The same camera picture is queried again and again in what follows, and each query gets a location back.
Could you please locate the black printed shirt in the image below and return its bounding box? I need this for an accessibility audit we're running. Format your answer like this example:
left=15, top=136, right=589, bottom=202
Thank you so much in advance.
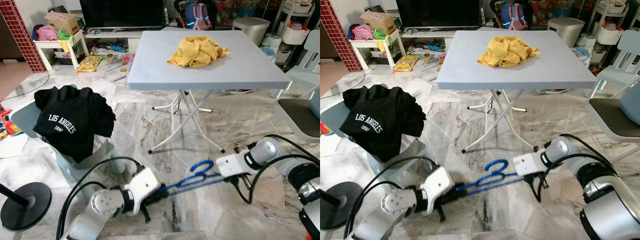
left=33, top=86, right=117, bottom=164
left=339, top=85, right=427, bottom=164

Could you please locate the white bin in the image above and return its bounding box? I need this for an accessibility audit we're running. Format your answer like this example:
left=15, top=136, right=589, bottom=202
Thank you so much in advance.
left=547, top=16, right=586, bottom=48
left=232, top=16, right=271, bottom=47

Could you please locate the blue pink backpack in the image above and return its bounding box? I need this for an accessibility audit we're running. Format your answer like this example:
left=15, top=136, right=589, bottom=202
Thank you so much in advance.
left=500, top=2, right=528, bottom=30
left=184, top=2, right=213, bottom=31

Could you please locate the brown cardboard box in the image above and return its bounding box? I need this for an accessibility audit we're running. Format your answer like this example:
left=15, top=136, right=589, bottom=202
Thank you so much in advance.
left=44, top=11, right=81, bottom=36
left=360, top=11, right=396, bottom=35

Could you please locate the light blue folding table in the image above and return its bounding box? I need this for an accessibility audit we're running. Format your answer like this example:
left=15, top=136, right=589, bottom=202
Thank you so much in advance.
left=436, top=30, right=599, bottom=154
left=126, top=30, right=292, bottom=155

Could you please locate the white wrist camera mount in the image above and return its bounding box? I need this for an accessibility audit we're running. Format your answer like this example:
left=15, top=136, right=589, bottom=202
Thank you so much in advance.
left=216, top=152, right=257, bottom=179
left=419, top=166, right=457, bottom=202
left=122, top=167, right=162, bottom=203
left=512, top=151, right=549, bottom=177

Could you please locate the yellow toy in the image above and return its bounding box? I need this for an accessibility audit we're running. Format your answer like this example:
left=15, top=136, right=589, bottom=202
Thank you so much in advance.
left=76, top=55, right=105, bottom=74
left=392, top=54, right=420, bottom=72

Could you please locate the short black left arm cable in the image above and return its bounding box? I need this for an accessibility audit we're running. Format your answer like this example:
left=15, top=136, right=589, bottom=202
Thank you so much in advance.
left=59, top=180, right=123, bottom=240
left=352, top=180, right=418, bottom=240

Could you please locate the black television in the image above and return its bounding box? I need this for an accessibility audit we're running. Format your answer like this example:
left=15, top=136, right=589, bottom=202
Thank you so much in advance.
left=395, top=0, right=482, bottom=29
left=79, top=0, right=167, bottom=30

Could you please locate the blue plastic hanger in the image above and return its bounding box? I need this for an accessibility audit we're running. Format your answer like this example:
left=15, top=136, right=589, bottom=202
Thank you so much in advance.
left=454, top=159, right=522, bottom=196
left=159, top=160, right=226, bottom=197

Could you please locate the black standing fan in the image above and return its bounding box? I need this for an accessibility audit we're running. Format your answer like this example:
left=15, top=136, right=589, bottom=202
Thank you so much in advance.
left=0, top=181, right=53, bottom=232
left=320, top=181, right=364, bottom=231

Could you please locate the long black left arm cable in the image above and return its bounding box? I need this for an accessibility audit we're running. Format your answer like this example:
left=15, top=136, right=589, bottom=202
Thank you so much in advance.
left=56, top=156, right=146, bottom=240
left=345, top=156, right=441, bottom=240

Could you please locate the small white side table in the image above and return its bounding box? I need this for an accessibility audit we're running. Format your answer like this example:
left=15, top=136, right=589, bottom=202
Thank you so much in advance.
left=34, top=30, right=90, bottom=71
left=350, top=29, right=406, bottom=69

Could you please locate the pink kids bag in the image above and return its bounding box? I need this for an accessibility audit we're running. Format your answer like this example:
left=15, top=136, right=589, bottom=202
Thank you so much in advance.
left=35, top=25, right=58, bottom=42
left=351, top=24, right=375, bottom=41

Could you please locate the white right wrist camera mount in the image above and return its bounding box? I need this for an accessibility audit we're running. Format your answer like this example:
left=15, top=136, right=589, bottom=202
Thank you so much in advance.
left=512, top=151, right=549, bottom=177
left=216, top=152, right=257, bottom=179

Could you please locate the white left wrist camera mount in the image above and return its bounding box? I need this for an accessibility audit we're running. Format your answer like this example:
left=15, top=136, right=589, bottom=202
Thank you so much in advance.
left=419, top=166, right=457, bottom=202
left=122, top=167, right=162, bottom=203

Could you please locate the grey folding chair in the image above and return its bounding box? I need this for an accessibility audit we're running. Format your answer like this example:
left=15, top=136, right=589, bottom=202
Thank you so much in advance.
left=276, top=97, right=321, bottom=147
left=587, top=97, right=640, bottom=163

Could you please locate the white shelf cart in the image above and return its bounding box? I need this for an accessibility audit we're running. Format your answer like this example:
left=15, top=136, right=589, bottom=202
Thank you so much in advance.
left=587, top=0, right=633, bottom=66
left=272, top=0, right=321, bottom=66

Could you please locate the yellow shirt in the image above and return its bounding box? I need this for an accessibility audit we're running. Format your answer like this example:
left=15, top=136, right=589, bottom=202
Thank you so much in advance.
left=477, top=36, right=542, bottom=69
left=166, top=36, right=232, bottom=69

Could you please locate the white tv stand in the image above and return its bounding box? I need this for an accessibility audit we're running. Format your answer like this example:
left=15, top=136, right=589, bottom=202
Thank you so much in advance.
left=82, top=26, right=181, bottom=41
left=397, top=26, right=493, bottom=40

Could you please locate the blue-grey cushion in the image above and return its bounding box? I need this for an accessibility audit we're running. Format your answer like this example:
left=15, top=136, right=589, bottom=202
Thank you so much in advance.
left=620, top=86, right=640, bottom=126

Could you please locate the light blue kids chair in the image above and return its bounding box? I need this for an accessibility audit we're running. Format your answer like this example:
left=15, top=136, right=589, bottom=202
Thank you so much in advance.
left=286, top=29, right=321, bottom=99
left=597, top=29, right=640, bottom=99
left=320, top=99, right=436, bottom=176
left=11, top=85, right=127, bottom=176

